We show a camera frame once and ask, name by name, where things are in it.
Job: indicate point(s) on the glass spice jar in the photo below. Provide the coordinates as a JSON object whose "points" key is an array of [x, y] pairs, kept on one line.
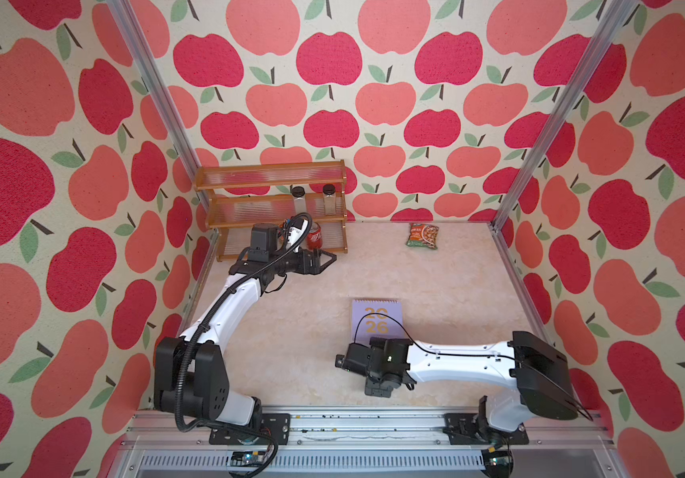
{"points": [[329, 192], [299, 199]]}

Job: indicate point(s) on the green orange snack packet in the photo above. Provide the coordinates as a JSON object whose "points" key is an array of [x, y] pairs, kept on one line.
{"points": [[423, 235]]}

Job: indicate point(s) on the aluminium corner post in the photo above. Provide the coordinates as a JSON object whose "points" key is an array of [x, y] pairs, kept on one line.
{"points": [[608, 27], [132, 33]]}

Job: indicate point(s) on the aluminium front rail frame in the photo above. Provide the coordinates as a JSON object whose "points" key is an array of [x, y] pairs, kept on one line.
{"points": [[352, 441]]}

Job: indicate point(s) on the red soda can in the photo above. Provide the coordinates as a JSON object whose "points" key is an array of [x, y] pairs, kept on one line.
{"points": [[314, 238]]}

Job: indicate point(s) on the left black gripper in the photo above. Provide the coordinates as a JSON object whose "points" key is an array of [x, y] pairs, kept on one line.
{"points": [[314, 267]]}

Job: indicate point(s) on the left aluminium corner post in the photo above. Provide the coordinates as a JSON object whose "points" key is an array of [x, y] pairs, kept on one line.
{"points": [[132, 33]]}

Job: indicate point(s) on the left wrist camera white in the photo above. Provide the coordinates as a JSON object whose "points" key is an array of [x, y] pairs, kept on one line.
{"points": [[297, 231]]}

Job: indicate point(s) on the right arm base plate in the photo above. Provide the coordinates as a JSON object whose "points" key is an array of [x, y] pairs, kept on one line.
{"points": [[470, 429]]}

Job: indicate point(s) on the purple 2026 calendar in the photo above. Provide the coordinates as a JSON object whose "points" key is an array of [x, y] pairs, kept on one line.
{"points": [[379, 318]]}

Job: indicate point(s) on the wooden spice rack shelf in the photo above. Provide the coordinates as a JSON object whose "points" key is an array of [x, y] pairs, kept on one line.
{"points": [[240, 197]]}

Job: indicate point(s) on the left glass spice jar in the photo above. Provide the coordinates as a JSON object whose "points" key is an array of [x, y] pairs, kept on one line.
{"points": [[299, 199]]}

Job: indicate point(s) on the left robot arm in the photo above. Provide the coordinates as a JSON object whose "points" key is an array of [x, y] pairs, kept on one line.
{"points": [[191, 380]]}

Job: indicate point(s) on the right glass spice jar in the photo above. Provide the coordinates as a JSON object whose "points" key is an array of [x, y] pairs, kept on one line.
{"points": [[329, 192]]}

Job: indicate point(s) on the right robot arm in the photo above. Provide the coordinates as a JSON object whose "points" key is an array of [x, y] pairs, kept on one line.
{"points": [[533, 375]]}

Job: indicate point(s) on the right aluminium corner post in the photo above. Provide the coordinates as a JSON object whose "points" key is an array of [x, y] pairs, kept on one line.
{"points": [[608, 27]]}

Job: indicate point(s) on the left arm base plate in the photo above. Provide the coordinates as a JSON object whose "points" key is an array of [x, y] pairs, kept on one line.
{"points": [[273, 426]]}

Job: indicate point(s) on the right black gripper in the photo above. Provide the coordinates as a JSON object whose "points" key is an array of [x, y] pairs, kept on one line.
{"points": [[377, 344]]}

